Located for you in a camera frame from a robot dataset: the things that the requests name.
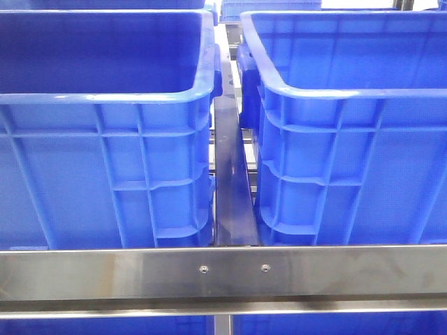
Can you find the blue crate rear left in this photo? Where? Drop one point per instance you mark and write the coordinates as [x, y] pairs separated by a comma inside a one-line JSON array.
[[120, 4]]

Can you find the blue crate lower left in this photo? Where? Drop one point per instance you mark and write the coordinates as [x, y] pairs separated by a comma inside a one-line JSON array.
[[144, 325]]

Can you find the large blue crate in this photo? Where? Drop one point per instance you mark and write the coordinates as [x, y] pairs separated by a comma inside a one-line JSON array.
[[105, 128], [352, 126]]

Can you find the large blue crate left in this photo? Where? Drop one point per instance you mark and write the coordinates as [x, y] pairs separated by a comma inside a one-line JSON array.
[[105, 128]]

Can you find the blue crate lower right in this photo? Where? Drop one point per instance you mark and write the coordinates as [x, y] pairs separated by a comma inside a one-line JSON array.
[[417, 322]]

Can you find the steel centre divider bar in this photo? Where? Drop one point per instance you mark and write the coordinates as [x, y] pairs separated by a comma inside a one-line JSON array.
[[235, 220]]

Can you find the stainless steel front rail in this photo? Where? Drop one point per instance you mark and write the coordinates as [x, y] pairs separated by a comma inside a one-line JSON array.
[[222, 280]]

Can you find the blue crate rear centre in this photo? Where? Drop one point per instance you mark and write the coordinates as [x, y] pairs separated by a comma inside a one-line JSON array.
[[231, 10]]

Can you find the large blue crate right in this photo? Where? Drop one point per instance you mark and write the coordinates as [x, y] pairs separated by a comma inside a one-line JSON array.
[[352, 126]]

